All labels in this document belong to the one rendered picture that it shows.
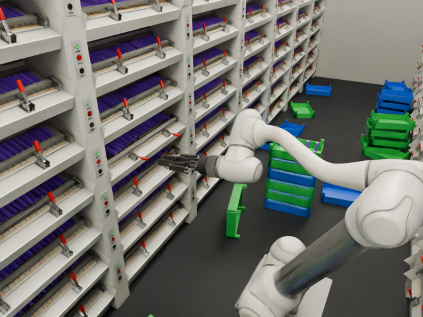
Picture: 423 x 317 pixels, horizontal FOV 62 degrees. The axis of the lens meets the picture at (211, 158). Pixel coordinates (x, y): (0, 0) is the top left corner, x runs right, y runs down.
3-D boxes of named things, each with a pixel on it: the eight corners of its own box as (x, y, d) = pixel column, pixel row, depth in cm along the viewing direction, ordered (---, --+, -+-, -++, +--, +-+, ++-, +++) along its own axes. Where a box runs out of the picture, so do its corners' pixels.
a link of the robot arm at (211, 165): (228, 172, 142) (215, 170, 145) (226, 151, 138) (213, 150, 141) (219, 183, 135) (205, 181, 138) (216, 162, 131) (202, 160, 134)
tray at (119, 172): (184, 132, 192) (188, 118, 187) (109, 189, 145) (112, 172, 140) (154, 114, 196) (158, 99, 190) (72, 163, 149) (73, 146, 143)
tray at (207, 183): (232, 165, 276) (238, 152, 267) (194, 208, 229) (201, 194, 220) (210, 151, 279) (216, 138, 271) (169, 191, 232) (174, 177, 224)
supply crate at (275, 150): (322, 150, 225) (324, 139, 221) (318, 165, 209) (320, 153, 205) (276, 142, 235) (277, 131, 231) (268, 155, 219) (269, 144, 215)
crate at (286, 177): (318, 171, 233) (320, 161, 229) (314, 187, 217) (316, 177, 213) (274, 163, 243) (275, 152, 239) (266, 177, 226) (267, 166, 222)
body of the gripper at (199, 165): (206, 179, 137) (186, 176, 142) (215, 168, 144) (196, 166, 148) (203, 162, 134) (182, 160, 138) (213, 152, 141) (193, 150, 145)
